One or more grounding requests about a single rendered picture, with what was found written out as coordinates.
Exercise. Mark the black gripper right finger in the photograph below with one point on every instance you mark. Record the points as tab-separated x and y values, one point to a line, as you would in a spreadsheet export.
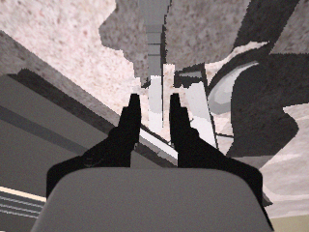
194	152

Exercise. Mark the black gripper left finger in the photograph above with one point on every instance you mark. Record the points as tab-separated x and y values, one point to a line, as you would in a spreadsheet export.
113	151

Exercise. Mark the grey cutlery drawer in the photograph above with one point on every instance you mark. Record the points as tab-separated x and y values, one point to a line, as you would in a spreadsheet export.
25	158

